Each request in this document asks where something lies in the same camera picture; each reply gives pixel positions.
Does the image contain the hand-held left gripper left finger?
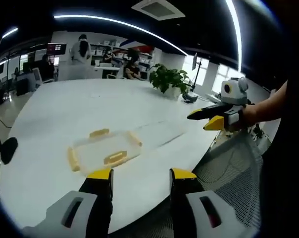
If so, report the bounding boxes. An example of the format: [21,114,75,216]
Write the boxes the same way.
[22,168,114,238]

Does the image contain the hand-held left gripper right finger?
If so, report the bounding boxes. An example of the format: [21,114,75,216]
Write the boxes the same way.
[169,167,261,238]

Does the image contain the person's right hand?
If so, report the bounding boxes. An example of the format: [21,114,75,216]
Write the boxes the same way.
[240,104,262,128]

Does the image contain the grey device on table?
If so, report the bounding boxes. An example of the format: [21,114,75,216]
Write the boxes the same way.
[182,92,199,104]

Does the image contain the green potted plant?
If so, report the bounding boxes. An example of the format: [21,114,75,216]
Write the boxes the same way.
[149,63,190,100]

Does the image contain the grey mesh office chair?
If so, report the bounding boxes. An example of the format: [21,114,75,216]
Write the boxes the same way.
[193,128,264,229]

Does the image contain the person's dark clothing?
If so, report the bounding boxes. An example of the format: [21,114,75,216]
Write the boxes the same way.
[262,14,299,224]

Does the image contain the clear lid with yellow clips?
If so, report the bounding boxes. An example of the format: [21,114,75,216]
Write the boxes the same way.
[66,127,144,175]

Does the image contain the long ceiling light strip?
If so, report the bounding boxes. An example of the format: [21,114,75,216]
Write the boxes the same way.
[53,14,188,56]
[224,0,244,73]

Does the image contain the white storage shelves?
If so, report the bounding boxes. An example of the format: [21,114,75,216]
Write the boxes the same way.
[90,40,154,75]

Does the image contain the black round object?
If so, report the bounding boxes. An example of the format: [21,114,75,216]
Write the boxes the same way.
[0,137,19,166]

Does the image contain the ceiling air vent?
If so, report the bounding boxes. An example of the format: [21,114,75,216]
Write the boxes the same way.
[131,0,186,21]

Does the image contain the white office chair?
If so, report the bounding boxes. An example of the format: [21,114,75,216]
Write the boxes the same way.
[31,67,44,84]

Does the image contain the short ceiling light strip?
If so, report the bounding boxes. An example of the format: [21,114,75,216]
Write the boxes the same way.
[1,26,19,39]

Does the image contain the red wall screen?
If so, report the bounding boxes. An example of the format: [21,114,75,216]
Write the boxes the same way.
[47,43,67,54]

